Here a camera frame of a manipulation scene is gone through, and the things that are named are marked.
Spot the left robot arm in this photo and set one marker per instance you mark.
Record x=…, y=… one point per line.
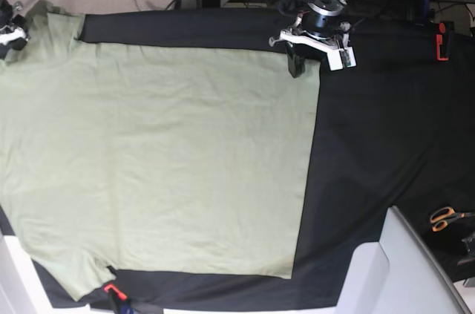
x=317, y=24

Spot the white table edge left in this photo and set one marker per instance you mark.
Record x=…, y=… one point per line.
x=21, y=288

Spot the red black clamp bottom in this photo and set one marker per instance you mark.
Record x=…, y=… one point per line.
x=119, y=301

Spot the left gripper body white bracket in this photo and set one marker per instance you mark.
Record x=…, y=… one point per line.
x=334, y=43

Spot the orange handled scissors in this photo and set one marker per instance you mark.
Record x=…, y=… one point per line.
x=445, y=216

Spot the black table cloth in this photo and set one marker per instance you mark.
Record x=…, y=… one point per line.
x=397, y=129

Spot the red black clamp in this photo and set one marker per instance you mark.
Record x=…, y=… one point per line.
x=443, y=41
x=119, y=301

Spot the light green T-shirt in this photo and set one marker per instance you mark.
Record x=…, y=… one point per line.
x=151, y=158

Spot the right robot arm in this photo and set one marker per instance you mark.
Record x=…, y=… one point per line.
x=8, y=15

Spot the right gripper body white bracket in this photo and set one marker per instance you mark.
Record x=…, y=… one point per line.
x=15, y=35

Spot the red black clamp right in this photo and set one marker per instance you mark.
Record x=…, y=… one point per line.
x=443, y=41

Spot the white plastic bin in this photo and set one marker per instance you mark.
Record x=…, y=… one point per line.
x=397, y=274

